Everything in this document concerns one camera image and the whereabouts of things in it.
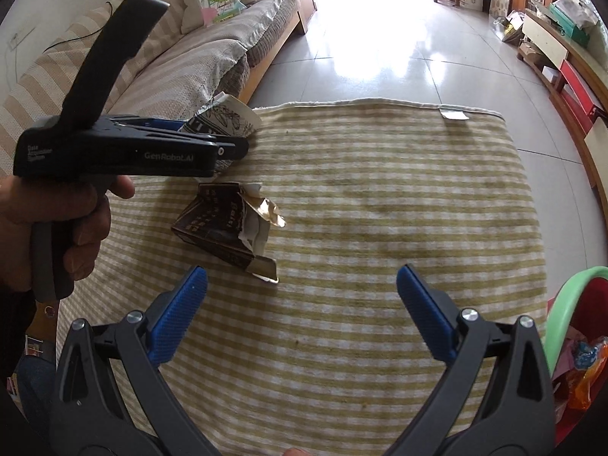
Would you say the gold bag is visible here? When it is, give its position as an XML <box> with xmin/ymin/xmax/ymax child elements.
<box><xmin>494</xmin><ymin>12</ymin><xmax>523</xmax><ymax>43</ymax></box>

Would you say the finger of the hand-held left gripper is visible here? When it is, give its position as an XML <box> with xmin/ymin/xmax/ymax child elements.
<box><xmin>107</xmin><ymin>115</ymin><xmax>219</xmax><ymax>139</ymax></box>
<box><xmin>211</xmin><ymin>136</ymin><xmax>250</xmax><ymax>162</ymax></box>

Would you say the red bin with green rim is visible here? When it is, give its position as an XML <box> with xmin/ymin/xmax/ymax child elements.
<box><xmin>541</xmin><ymin>266</ymin><xmax>608</xmax><ymax>438</ymax></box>

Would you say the beige pillow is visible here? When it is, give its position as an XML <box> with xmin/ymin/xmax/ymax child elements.
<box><xmin>179</xmin><ymin>0</ymin><xmax>243</xmax><ymax>34</ymax></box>

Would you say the orange plastic wrapper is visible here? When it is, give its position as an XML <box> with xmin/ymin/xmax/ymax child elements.
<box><xmin>565</xmin><ymin>337</ymin><xmax>608</xmax><ymax>409</ymax></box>

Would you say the red flat box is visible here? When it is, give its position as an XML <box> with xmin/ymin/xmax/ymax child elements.
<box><xmin>558</xmin><ymin>59</ymin><xmax>604</xmax><ymax>115</ymax></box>

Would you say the long wooden television cabinet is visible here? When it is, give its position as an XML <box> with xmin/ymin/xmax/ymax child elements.
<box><xmin>515</xmin><ymin>7</ymin><xmax>608</xmax><ymax>191</ymax></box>

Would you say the black white patterned carton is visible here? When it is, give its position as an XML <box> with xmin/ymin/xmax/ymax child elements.
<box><xmin>178</xmin><ymin>94</ymin><xmax>263</xmax><ymax>174</ymax></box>

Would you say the green box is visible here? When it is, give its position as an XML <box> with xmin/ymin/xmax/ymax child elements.
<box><xmin>550</xmin><ymin>2</ymin><xmax>592</xmax><ymax>46</ymax></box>

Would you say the checked yellow white tablecloth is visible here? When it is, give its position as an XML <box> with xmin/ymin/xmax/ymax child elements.
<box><xmin>52</xmin><ymin>99</ymin><xmax>554</xmax><ymax>456</ymax></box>

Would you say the person's left hand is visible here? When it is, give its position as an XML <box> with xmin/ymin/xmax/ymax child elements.
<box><xmin>0</xmin><ymin>173</ymin><xmax>136</xmax><ymax>295</ymax></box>

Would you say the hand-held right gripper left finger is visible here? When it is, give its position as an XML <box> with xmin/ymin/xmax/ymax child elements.
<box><xmin>50</xmin><ymin>266</ymin><xmax>224</xmax><ymax>456</ymax></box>

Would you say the dark brown box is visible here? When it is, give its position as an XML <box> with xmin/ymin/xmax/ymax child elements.
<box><xmin>171</xmin><ymin>183</ymin><xmax>288</xmax><ymax>283</ymax></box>

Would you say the white paper bag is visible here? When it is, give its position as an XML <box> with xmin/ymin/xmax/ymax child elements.
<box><xmin>553</xmin><ymin>0</ymin><xmax>599</xmax><ymax>27</ymax></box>

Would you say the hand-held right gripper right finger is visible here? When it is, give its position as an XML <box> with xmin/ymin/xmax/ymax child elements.
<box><xmin>385</xmin><ymin>263</ymin><xmax>557</xmax><ymax>456</ymax></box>

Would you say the sofa with striped cover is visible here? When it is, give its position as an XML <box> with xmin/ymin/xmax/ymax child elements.
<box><xmin>0</xmin><ymin>0</ymin><xmax>317</xmax><ymax>176</ymax></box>

